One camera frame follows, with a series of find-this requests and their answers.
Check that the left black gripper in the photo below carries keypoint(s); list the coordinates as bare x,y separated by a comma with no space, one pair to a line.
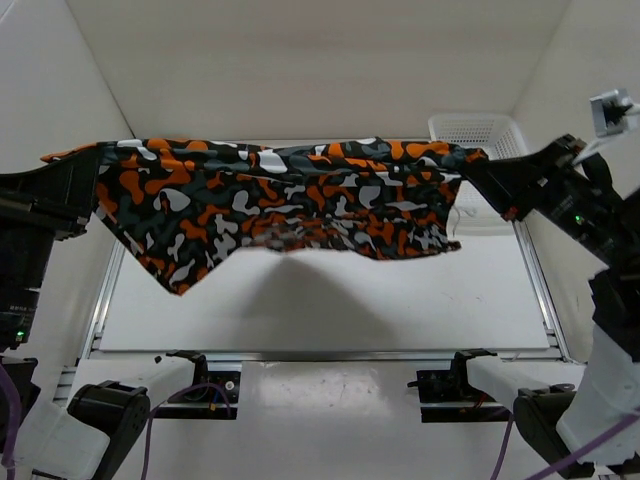
54,196

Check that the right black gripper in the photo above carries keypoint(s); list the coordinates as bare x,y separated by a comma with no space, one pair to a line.
525,180

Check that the camouflage patterned shorts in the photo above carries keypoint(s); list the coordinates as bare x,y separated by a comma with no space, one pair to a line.
182,207

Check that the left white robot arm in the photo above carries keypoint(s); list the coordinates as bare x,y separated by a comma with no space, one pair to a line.
91,436

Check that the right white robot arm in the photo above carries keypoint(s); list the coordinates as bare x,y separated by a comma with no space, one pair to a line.
597,424

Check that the white plastic basket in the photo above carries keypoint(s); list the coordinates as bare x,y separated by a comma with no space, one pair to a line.
500,138

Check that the left aluminium side rail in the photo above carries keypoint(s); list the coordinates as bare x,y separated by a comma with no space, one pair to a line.
95,326

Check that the aluminium front rail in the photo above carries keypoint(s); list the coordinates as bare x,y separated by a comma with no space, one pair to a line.
550,354

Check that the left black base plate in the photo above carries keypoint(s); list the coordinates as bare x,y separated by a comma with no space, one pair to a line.
196,392

